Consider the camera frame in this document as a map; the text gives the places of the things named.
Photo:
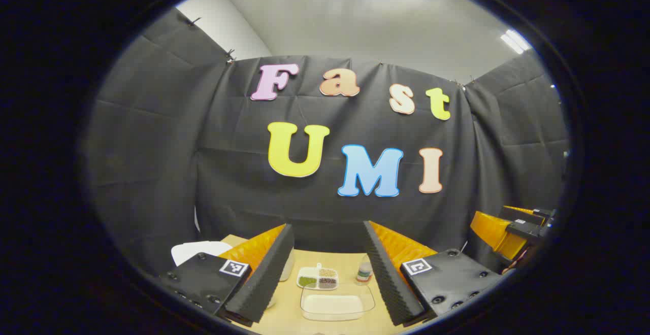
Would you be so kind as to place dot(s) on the clear tray of rice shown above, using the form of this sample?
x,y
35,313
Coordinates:
x,y
332,305

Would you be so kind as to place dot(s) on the white divided dish of grains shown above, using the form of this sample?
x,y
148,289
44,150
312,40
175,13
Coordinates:
x,y
327,273

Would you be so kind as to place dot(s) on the clear plastic bottle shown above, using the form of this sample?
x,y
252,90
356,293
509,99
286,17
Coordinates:
x,y
364,274

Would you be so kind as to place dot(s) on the ceiling light panel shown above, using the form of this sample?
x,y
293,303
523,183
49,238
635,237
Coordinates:
x,y
515,40

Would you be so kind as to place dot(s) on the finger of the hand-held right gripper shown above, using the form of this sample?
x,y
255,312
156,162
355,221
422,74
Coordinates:
x,y
538,213
495,233

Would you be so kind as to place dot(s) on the black backdrop cloth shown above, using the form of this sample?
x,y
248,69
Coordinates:
x,y
228,172

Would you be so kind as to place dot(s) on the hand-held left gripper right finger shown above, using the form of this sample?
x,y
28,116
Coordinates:
x,y
388,279

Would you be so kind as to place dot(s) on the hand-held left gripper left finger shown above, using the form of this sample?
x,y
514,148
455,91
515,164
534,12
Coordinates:
x,y
264,279

